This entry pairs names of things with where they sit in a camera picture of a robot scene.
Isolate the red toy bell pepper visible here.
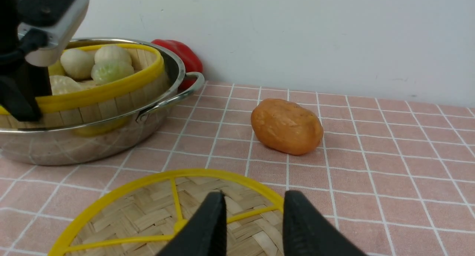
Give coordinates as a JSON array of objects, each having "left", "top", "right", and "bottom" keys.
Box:
[{"left": 151, "top": 39, "right": 204, "bottom": 73}]

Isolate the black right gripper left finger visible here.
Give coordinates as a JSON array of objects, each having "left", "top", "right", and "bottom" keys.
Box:
[{"left": 157, "top": 191, "right": 227, "bottom": 256}]

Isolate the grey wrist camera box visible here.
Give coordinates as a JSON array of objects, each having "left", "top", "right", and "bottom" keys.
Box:
[{"left": 17, "top": 0, "right": 90, "bottom": 67}]

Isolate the bamboo steamer basket yellow rim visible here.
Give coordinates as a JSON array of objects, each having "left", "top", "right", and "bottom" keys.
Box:
[{"left": 0, "top": 43, "right": 171, "bottom": 129}]

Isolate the woven bamboo steamer lid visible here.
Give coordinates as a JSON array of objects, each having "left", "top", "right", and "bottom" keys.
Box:
[{"left": 49, "top": 169, "right": 284, "bottom": 256}]

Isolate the white toy dumpling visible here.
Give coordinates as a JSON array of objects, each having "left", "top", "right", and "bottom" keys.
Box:
[{"left": 49, "top": 75, "right": 84, "bottom": 95}]

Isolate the white toy bun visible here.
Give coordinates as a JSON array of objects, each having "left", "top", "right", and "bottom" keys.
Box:
[
  {"left": 60, "top": 49, "right": 95, "bottom": 81},
  {"left": 94, "top": 45, "right": 132, "bottom": 65}
]

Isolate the pink checkered tablecloth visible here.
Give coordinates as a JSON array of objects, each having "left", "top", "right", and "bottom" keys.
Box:
[{"left": 1, "top": 82, "right": 475, "bottom": 256}]

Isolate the orange toy potato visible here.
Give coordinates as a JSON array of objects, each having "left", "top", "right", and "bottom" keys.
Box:
[{"left": 250, "top": 98, "right": 324, "bottom": 156}]

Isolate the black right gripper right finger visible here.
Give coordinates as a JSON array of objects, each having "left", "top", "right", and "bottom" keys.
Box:
[{"left": 283, "top": 190, "right": 366, "bottom": 256}]

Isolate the pale green toy bun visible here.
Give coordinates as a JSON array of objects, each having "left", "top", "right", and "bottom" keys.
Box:
[{"left": 91, "top": 60, "right": 135, "bottom": 85}]

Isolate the stainless steel pot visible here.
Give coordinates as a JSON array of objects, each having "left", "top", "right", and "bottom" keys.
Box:
[{"left": 1, "top": 37, "right": 204, "bottom": 166}]

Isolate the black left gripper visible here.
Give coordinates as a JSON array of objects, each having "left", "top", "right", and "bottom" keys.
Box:
[{"left": 0, "top": 0, "right": 52, "bottom": 122}]

